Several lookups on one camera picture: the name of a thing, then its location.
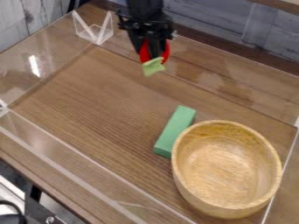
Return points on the green rectangular block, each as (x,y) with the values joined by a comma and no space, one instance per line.
(179,122)

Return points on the clear acrylic tray wall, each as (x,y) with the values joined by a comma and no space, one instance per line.
(99,196)

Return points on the wooden bowl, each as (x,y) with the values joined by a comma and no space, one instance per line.
(226,169)

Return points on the red plush fruit green leaf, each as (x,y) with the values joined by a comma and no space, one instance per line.
(153,65)

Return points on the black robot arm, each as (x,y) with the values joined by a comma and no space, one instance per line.
(143,9)

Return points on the black table leg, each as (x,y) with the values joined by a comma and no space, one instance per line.
(36,193)

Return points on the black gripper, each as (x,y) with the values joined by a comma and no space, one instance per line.
(157,28)

